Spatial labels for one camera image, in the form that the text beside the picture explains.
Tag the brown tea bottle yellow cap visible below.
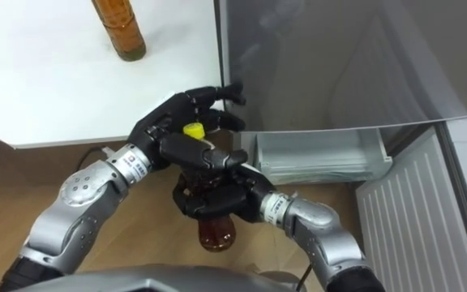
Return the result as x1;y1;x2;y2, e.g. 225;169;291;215
179;122;238;253

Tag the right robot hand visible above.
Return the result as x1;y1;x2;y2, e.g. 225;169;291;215
172;164;277;224

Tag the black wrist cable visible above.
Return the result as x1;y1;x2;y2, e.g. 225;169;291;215
76;144;111;171
295;262;314;292

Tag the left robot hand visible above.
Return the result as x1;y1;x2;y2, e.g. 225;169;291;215
127;83;249;171

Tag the grey fridge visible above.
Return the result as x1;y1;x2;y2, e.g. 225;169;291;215
353;103;467;292

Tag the robot body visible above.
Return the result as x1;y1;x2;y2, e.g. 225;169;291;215
12;263;308;292

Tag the grey fridge door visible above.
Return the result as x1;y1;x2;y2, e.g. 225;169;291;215
216;0;467;186

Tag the white table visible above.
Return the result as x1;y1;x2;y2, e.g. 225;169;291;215
0;0;225;149

